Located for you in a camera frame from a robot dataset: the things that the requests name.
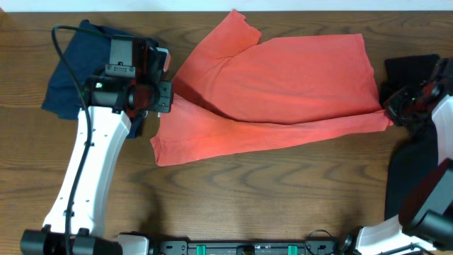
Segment orange red t-shirt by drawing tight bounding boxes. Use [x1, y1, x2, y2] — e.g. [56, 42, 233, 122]
[151, 11, 391, 166]

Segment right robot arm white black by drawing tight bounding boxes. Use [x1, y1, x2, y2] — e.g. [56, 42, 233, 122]
[332, 55, 452, 254]

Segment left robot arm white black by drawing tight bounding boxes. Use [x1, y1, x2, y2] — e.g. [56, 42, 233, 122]
[20, 75, 173, 254]

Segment black clothes pile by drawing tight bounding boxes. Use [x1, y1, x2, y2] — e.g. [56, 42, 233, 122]
[379, 55, 440, 220]

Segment folded navy blue shirt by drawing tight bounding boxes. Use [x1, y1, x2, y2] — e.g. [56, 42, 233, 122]
[42, 20, 165, 139]

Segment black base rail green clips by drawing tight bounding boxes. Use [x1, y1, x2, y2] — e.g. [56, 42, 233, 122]
[116, 232, 344, 255]

